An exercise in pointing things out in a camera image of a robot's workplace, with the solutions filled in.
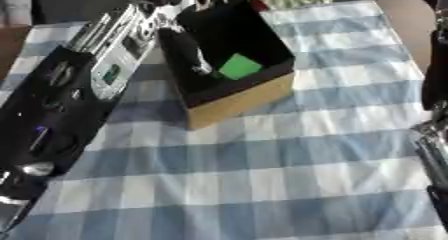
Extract small red object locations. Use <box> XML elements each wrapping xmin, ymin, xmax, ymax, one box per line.
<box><xmin>248</xmin><ymin>0</ymin><xmax>272</xmax><ymax>13</ymax></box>

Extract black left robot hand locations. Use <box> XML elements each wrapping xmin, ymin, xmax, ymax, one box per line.
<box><xmin>155</xmin><ymin>26</ymin><xmax>217</xmax><ymax>78</ymax></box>

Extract green block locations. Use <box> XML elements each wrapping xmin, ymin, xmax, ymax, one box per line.
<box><xmin>215</xmin><ymin>52</ymin><xmax>265</xmax><ymax>82</ymax></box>

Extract tan cardboard box black inside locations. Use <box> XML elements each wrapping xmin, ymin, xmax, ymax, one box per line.
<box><xmin>155</xmin><ymin>0</ymin><xmax>298</xmax><ymax>131</ymax></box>

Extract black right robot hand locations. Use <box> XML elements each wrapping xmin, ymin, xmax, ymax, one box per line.
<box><xmin>420</xmin><ymin>27</ymin><xmax>448</xmax><ymax>112</ymax></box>

